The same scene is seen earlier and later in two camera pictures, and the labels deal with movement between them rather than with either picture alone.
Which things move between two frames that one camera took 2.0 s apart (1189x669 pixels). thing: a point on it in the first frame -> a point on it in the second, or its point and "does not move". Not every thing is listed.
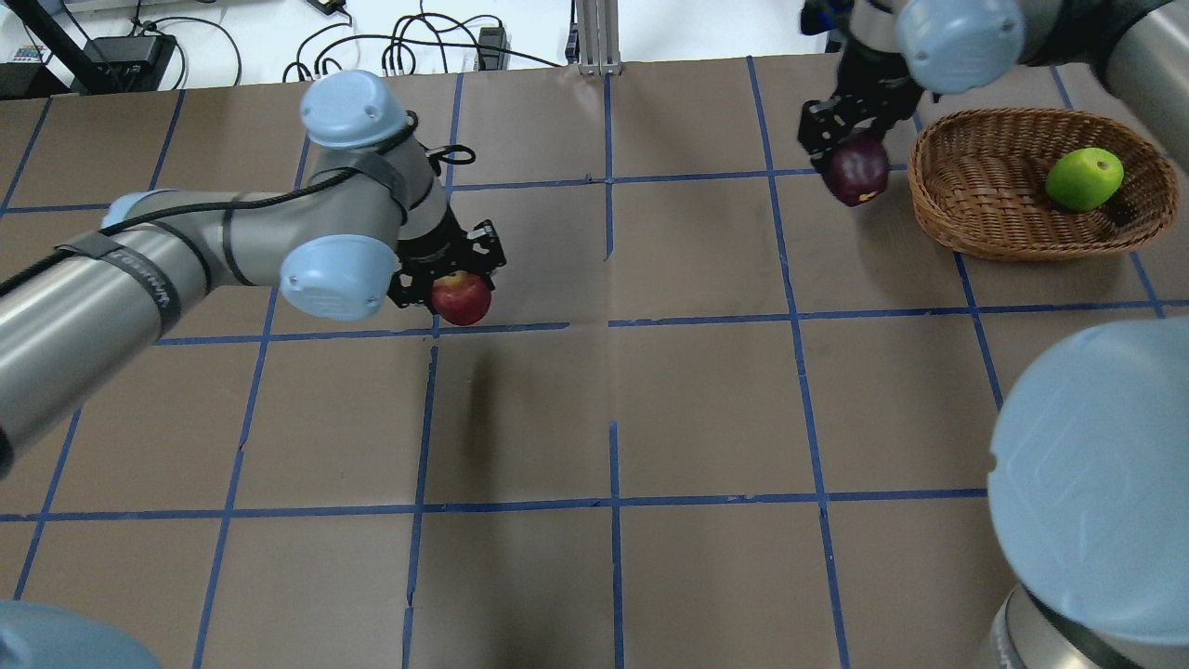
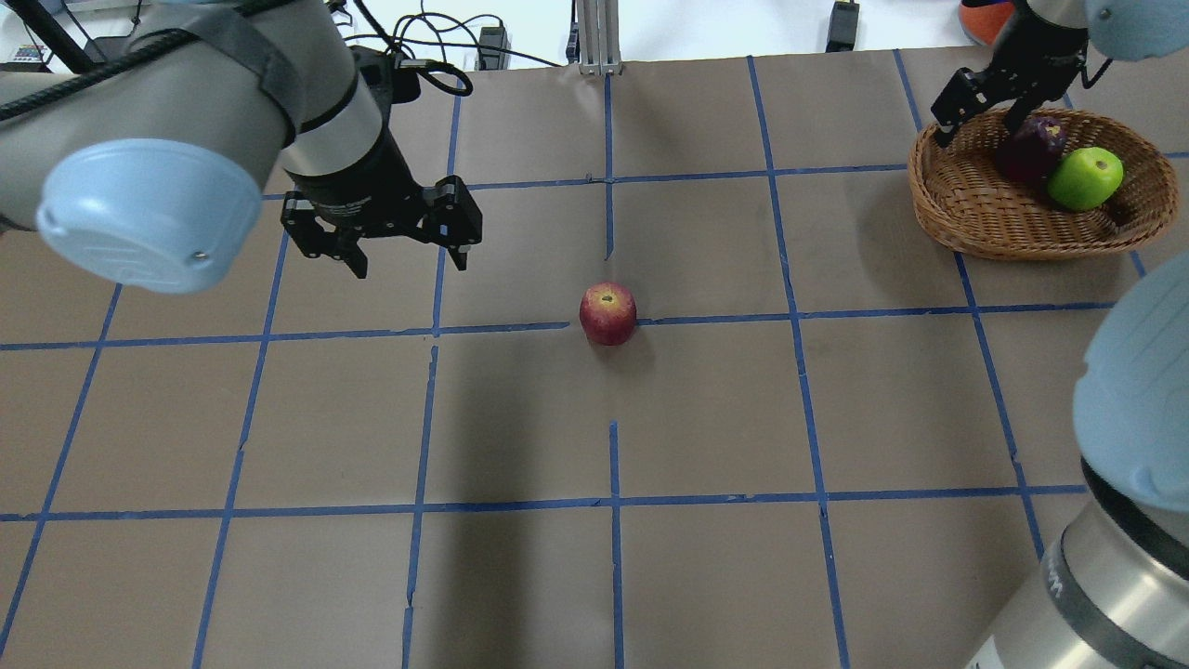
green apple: (1085, 178) does not move
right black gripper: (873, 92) -> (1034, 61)
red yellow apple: (462, 298) -> (608, 313)
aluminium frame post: (598, 37) does not move
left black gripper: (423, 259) -> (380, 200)
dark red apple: (855, 171) -> (1025, 158)
